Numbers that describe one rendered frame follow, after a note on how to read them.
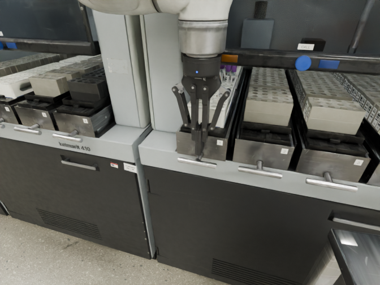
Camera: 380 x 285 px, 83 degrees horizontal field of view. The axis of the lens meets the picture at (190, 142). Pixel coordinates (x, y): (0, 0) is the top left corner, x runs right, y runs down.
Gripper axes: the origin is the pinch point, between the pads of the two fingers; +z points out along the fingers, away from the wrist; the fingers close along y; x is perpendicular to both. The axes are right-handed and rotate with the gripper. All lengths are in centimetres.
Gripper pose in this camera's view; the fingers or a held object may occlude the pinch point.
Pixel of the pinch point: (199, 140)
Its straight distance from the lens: 53.5
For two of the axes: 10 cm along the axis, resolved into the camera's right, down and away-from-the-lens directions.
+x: -2.8, 5.2, -8.1
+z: 0.0, 8.4, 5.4
